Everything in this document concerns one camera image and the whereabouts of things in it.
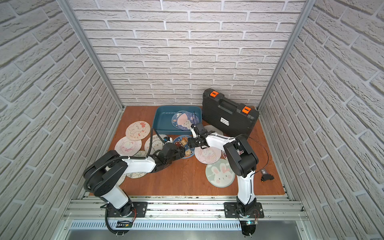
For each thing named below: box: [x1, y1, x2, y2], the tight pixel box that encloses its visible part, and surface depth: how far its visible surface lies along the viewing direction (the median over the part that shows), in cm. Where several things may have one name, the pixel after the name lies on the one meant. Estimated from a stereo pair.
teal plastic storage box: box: [152, 106, 202, 135], surface depth 112 cm
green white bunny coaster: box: [205, 158, 236, 188], surface depth 87 cm
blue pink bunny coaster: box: [176, 111, 200, 131], surface depth 112 cm
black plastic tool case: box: [202, 88, 260, 138], surface depth 90 cm
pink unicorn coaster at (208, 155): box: [194, 146, 222, 165], surface depth 94 cm
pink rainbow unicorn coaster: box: [114, 136, 143, 157], surface depth 99 cm
